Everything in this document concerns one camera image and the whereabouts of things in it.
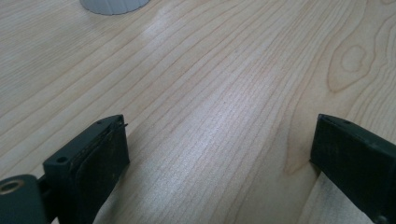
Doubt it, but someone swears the grey ribbed round container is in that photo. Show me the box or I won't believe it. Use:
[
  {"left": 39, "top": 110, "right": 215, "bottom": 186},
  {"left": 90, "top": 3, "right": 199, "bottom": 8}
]
[{"left": 78, "top": 0, "right": 151, "bottom": 16}]

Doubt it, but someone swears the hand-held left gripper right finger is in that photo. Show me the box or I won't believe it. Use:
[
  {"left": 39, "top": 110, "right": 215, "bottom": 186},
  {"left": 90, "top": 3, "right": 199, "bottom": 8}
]
[{"left": 309, "top": 113, "right": 396, "bottom": 224}]

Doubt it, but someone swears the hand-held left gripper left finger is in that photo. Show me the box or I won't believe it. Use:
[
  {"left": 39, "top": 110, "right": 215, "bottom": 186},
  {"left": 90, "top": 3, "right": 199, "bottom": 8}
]
[{"left": 42, "top": 114, "right": 131, "bottom": 224}]

